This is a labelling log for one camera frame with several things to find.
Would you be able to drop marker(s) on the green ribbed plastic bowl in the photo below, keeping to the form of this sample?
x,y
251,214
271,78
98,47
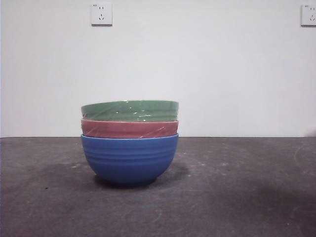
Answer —
x,y
128,111

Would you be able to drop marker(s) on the red ribbed plastic bowl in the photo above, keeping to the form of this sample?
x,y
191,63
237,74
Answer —
x,y
123,129

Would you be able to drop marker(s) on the blue ribbed plastic bowl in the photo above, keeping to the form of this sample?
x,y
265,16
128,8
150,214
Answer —
x,y
129,160

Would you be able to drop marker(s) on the white wall socket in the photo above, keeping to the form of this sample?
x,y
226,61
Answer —
x,y
101,14
309,15

